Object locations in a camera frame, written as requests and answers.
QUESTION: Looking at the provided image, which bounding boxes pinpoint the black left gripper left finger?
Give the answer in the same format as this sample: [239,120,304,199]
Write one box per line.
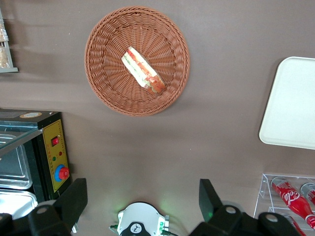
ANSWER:
[0,178,88,236]

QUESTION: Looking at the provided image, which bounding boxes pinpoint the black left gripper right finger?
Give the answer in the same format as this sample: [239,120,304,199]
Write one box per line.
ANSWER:
[189,178,307,236]

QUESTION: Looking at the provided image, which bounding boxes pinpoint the triangle sandwich with red filling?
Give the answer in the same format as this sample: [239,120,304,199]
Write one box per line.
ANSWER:
[121,46,167,94]

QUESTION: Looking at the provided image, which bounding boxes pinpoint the cream plastic tray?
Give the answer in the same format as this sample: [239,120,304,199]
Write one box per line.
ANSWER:
[258,56,315,150]

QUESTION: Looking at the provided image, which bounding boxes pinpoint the round brown wicker basket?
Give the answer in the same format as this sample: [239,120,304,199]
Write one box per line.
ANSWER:
[84,6,191,117]

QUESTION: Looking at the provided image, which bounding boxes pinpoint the black food warmer yellow panel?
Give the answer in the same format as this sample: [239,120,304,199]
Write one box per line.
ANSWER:
[0,109,73,217]

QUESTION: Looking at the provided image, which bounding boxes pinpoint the steel pan in warmer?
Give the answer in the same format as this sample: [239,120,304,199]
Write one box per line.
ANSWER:
[0,134,33,190]
[0,189,39,220]

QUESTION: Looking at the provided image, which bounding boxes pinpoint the clear acrylic bottle rack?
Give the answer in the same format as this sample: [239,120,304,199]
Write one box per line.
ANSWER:
[253,173,315,236]

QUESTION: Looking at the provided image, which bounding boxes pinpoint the red cola bottle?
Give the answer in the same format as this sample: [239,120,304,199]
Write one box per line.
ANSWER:
[271,179,315,229]
[300,182,315,206]

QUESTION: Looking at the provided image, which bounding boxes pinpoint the grey wire snack rack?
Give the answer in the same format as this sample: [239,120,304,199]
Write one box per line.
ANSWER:
[0,7,19,73]

